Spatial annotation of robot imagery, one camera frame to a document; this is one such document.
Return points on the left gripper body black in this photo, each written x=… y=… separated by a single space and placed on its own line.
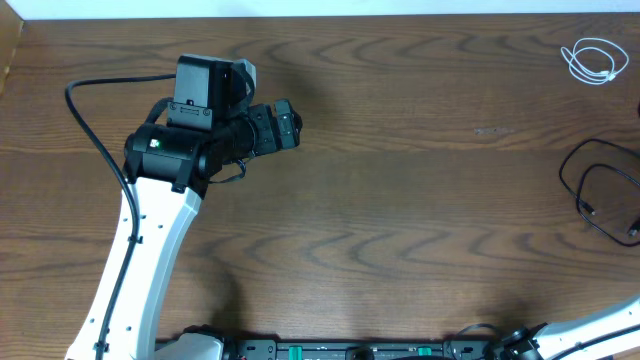
x=270 y=129

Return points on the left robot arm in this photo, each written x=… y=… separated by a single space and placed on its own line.
x=209 y=122

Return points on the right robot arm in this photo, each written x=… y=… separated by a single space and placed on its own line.
x=597 y=336

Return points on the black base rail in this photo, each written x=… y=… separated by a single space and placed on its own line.
x=251 y=345

